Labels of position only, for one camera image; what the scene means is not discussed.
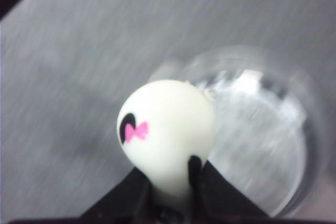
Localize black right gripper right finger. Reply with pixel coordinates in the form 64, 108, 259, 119
187, 155, 268, 219

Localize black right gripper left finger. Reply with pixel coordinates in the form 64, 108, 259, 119
81, 167, 155, 219

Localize panda bun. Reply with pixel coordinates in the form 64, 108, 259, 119
117, 80, 215, 203

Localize stainless steel pot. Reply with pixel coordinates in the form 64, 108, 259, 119
149, 45, 335, 217

